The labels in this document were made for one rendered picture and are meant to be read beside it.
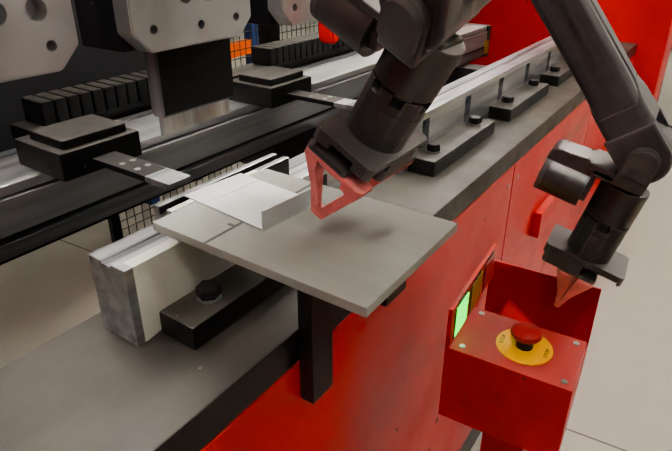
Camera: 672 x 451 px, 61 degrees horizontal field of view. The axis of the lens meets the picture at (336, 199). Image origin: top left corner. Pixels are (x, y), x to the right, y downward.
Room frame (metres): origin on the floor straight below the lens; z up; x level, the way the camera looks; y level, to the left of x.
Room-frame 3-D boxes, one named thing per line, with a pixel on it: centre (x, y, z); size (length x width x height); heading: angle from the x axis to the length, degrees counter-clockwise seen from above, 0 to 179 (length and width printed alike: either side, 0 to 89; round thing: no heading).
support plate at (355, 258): (0.52, 0.03, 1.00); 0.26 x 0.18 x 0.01; 55
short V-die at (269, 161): (0.64, 0.13, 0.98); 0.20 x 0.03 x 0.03; 145
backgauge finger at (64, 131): (0.70, 0.29, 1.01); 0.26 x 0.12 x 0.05; 55
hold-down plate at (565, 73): (1.73, -0.69, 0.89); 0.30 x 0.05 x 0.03; 145
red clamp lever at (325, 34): (0.70, 0.01, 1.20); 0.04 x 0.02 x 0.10; 55
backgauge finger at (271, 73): (1.03, 0.06, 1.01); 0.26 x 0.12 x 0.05; 55
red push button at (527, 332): (0.59, -0.25, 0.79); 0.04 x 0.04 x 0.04
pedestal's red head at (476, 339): (0.64, -0.26, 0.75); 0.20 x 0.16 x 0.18; 149
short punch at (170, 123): (0.61, 0.15, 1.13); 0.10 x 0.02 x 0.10; 145
